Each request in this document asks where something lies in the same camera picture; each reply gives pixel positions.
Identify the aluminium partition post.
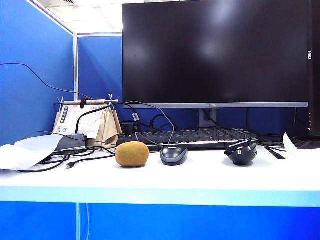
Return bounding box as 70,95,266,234
73,31,80,95

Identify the black upside-down computer mouse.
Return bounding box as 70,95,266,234
224,139,259,166

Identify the white cable under desk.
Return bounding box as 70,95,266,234
85,202,91,240

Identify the large black silver-trimmed monitor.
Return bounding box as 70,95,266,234
121,0,314,109

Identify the black USB cable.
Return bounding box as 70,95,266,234
18,146,116,174

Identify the thin dark hanging cable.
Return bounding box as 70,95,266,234
0,62,87,100

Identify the brown fuzzy kiwi fruit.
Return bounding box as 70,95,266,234
115,141,150,168

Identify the grey computer mouse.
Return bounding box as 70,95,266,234
160,146,189,166

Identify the black monitor with white logo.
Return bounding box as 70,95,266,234
308,0,320,137

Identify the white plastic bag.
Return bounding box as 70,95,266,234
0,134,64,171

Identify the black monitor base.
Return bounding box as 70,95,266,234
290,135,320,150

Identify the white paper sheet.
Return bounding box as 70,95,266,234
282,132,300,160

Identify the dark grey flat pouch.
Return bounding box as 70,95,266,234
53,133,88,152

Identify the silver monitor stand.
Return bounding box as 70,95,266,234
198,107,218,130

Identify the black mechanical keyboard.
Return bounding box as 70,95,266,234
116,127,260,151

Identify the black flat strip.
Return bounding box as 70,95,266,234
264,145,287,160

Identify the thin grey mouse cable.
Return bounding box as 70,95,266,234
119,100,175,149

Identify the black cable with ferrite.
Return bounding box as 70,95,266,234
74,102,141,142

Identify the black looped cable behind keyboard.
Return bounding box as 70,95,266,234
149,113,181,133

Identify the beige desk calendar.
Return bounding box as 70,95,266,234
52,93,124,151

